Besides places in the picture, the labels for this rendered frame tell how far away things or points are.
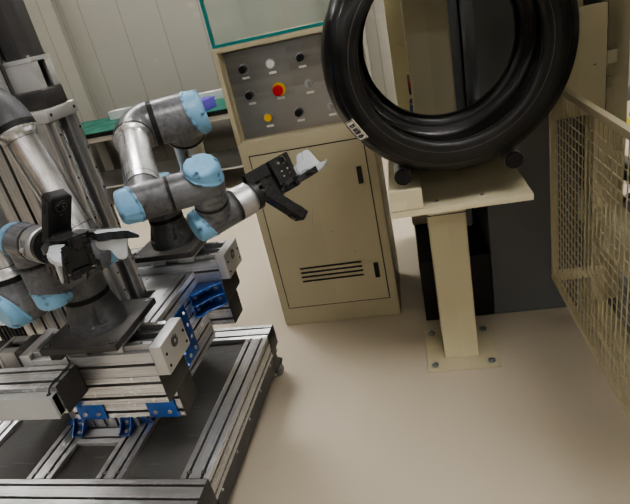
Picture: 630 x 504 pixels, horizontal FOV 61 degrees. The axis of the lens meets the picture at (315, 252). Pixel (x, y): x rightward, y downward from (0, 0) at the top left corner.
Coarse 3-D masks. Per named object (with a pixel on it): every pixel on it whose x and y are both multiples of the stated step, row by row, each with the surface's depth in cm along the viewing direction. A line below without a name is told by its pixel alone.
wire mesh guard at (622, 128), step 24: (576, 96) 139; (600, 120) 122; (552, 144) 168; (624, 144) 112; (552, 168) 172; (624, 168) 114; (552, 192) 175; (576, 192) 151; (552, 216) 179; (552, 240) 183; (576, 240) 157; (600, 240) 135; (624, 240) 119; (552, 264) 187; (600, 264) 138; (624, 264) 121; (576, 312) 168; (600, 312) 144; (600, 360) 147; (624, 360) 129; (624, 408) 131
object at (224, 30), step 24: (216, 0) 196; (240, 0) 195; (264, 0) 194; (288, 0) 193; (312, 0) 192; (216, 24) 200; (240, 24) 199; (264, 24) 198; (288, 24) 197; (312, 24) 195
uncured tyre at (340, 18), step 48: (336, 0) 122; (528, 0) 139; (576, 0) 117; (336, 48) 124; (528, 48) 144; (576, 48) 121; (336, 96) 131; (384, 96) 157; (528, 96) 123; (384, 144) 133; (432, 144) 131; (480, 144) 130
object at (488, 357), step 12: (432, 336) 223; (480, 336) 217; (492, 336) 215; (432, 348) 216; (480, 348) 210; (492, 348) 208; (432, 360) 209; (444, 360) 208; (456, 360) 206; (468, 360) 205; (480, 360) 204; (492, 360) 201; (432, 372) 204
